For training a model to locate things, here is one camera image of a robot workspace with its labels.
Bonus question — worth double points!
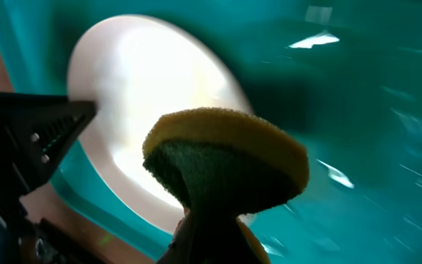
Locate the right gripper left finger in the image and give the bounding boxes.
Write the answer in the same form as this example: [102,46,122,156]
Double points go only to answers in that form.
[156,209,262,264]

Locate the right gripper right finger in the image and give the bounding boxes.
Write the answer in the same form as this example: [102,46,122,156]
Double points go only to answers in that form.
[236,219,271,264]

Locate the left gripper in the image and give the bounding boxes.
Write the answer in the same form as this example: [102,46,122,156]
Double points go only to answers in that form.
[0,92,102,264]

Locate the green yellow scrub sponge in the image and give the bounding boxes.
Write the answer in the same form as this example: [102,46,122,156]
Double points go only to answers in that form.
[142,108,309,218]

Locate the white plate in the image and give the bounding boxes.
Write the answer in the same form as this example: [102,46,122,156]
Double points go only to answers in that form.
[67,15,251,233]

